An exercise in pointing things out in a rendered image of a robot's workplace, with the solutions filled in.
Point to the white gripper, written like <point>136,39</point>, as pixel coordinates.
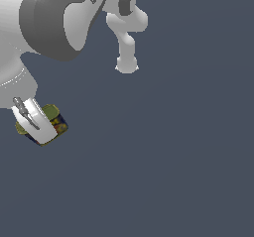
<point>41,125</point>

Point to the blue can with olive lid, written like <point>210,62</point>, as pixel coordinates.
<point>59,123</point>

